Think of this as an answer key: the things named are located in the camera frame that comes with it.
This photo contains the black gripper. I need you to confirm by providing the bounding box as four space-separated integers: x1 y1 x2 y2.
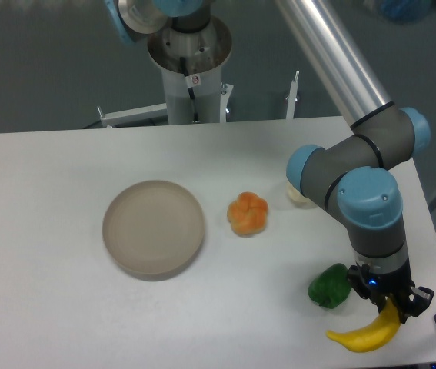
346 262 434 324

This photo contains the beige round plate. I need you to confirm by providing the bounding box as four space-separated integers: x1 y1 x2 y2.
102 181 205 281

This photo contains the white metal bracket right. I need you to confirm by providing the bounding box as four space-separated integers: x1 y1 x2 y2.
285 71 300 120

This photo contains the white metal bracket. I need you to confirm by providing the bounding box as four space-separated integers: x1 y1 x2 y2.
97 103 167 128
285 71 300 120

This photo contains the white round object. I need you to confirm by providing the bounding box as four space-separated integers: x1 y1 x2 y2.
286 181 316 208

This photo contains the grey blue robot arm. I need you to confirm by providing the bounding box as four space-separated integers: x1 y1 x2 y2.
106 1 434 322

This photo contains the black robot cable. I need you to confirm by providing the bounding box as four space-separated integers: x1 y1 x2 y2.
179 56 200 124

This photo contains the white metal bracket left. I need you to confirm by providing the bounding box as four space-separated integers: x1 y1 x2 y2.
97 103 167 128

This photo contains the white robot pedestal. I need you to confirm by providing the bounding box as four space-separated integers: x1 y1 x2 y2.
148 16 232 125

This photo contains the yellow banana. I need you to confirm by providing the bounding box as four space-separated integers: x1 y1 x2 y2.
325 298 401 353

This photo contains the orange bread roll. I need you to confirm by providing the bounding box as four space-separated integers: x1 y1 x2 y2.
227 192 268 237

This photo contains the green bell pepper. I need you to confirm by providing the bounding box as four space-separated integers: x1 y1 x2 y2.
308 263 351 309

